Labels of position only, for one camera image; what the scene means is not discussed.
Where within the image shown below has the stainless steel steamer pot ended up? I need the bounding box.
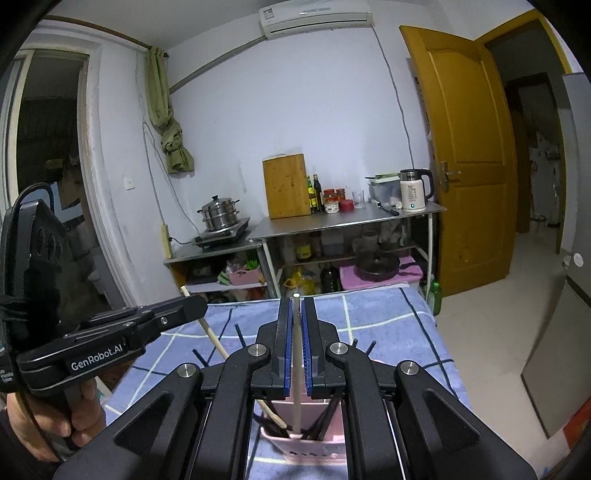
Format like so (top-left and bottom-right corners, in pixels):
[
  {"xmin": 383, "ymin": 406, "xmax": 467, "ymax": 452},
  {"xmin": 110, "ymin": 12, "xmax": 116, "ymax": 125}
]
[{"xmin": 198, "ymin": 195, "xmax": 239, "ymax": 232}]

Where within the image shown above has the beige wooden chopstick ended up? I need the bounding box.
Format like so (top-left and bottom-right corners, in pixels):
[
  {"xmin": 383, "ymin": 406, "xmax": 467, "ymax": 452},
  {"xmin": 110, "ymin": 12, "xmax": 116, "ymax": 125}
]
[
  {"xmin": 197, "ymin": 298, "xmax": 294, "ymax": 438},
  {"xmin": 293, "ymin": 292, "xmax": 304, "ymax": 435}
]

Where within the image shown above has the blue checked tablecloth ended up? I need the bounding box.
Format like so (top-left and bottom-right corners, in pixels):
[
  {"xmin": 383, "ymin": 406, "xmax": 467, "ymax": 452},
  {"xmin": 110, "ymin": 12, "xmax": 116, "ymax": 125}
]
[{"xmin": 103, "ymin": 285, "xmax": 472, "ymax": 480}]

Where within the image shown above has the left forearm dark sleeve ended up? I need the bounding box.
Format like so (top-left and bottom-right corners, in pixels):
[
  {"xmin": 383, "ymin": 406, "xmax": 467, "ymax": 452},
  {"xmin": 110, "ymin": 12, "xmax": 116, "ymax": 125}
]
[{"xmin": 0, "ymin": 409, "xmax": 58, "ymax": 480}]

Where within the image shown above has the left hand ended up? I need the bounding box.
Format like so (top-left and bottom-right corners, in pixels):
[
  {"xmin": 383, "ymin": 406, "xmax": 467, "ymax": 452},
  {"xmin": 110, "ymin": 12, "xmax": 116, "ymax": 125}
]
[{"xmin": 6, "ymin": 378, "xmax": 106, "ymax": 462}]

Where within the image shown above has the dark oil bottle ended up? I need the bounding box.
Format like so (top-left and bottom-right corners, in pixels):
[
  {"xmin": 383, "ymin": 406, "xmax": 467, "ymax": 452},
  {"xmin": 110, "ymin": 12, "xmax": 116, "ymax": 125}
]
[{"xmin": 308, "ymin": 174, "xmax": 325, "ymax": 213}]

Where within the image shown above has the yellow wooden door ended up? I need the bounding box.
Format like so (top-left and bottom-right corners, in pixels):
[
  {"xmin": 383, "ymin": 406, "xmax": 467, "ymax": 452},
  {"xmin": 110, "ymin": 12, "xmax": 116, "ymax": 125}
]
[{"xmin": 401, "ymin": 26, "xmax": 518, "ymax": 296}]

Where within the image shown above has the green hanging cloth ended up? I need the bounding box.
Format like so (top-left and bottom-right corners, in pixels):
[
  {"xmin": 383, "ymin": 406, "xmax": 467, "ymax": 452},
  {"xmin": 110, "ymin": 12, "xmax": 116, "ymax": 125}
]
[{"xmin": 145, "ymin": 47, "xmax": 194, "ymax": 174}]

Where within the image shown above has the low steel shelf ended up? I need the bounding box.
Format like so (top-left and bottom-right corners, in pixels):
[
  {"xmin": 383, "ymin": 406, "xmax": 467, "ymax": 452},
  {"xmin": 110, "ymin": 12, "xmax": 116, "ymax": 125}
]
[{"xmin": 164, "ymin": 239, "xmax": 279, "ymax": 301}]

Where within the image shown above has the pink plastic utensil holder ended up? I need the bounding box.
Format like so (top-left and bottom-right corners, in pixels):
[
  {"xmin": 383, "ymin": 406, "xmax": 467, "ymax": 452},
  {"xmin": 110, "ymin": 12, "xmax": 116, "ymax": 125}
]
[{"xmin": 259, "ymin": 396, "xmax": 346, "ymax": 466}]

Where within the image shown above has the white electric kettle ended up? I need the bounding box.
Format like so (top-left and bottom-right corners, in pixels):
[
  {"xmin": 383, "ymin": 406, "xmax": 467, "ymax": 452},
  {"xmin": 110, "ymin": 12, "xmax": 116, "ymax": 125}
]
[{"xmin": 399, "ymin": 169, "xmax": 435, "ymax": 212}]

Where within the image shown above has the steel kitchen shelf table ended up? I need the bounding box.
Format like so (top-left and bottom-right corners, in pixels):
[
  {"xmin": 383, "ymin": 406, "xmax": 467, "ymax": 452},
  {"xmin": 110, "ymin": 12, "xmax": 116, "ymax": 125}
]
[{"xmin": 246, "ymin": 200, "xmax": 446, "ymax": 294}]

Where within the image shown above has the green capped bottle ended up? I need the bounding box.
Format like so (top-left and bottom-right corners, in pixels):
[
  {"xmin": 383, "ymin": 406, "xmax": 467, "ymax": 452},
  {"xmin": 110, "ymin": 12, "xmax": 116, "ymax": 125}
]
[{"xmin": 427, "ymin": 281, "xmax": 443, "ymax": 316}]

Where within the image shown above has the induction cooker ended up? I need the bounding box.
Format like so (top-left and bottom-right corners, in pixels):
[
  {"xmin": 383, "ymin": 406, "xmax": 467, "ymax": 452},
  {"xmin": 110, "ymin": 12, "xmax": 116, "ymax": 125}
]
[{"xmin": 194, "ymin": 217, "xmax": 250, "ymax": 249}]

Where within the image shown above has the wooden cutting board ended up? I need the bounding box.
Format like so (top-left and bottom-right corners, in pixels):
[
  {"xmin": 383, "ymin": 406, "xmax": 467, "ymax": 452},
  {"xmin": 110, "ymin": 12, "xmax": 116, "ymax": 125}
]
[{"xmin": 263, "ymin": 154, "xmax": 311, "ymax": 219}]

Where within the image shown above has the clear plastic container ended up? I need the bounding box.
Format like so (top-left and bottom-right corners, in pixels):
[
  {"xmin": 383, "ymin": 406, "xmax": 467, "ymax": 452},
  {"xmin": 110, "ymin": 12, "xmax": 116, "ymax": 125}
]
[{"xmin": 366, "ymin": 173, "xmax": 402, "ymax": 208}]

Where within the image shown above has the black frying pan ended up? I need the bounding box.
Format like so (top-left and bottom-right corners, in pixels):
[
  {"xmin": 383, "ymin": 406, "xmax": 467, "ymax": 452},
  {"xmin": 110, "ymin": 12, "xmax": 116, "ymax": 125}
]
[{"xmin": 353, "ymin": 252, "xmax": 419, "ymax": 282}]

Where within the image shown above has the white air conditioner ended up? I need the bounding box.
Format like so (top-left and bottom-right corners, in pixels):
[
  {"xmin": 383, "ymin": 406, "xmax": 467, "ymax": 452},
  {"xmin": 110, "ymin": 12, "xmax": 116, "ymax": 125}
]
[{"xmin": 259, "ymin": 0, "xmax": 374, "ymax": 39}]

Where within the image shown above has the red lidded jar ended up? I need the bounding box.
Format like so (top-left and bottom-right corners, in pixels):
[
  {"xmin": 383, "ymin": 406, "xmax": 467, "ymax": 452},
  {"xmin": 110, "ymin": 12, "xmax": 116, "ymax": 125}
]
[{"xmin": 322, "ymin": 188, "xmax": 346, "ymax": 214}]

